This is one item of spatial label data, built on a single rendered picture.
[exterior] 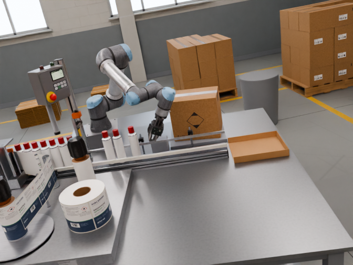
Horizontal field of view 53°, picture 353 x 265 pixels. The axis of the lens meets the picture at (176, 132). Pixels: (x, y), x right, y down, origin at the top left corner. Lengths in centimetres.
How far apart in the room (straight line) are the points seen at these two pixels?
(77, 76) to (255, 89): 440
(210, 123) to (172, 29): 542
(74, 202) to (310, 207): 99
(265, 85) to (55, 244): 313
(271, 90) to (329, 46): 138
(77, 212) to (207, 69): 416
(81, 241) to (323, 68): 440
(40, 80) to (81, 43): 548
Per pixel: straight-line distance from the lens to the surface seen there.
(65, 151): 214
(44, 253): 160
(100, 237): 155
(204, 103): 216
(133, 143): 203
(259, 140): 220
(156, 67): 757
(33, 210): 178
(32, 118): 627
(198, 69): 538
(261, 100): 423
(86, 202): 153
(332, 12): 528
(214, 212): 162
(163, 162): 204
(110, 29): 743
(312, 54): 522
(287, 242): 145
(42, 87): 205
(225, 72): 551
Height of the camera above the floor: 179
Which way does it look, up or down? 23 degrees down
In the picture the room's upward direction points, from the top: 10 degrees counter-clockwise
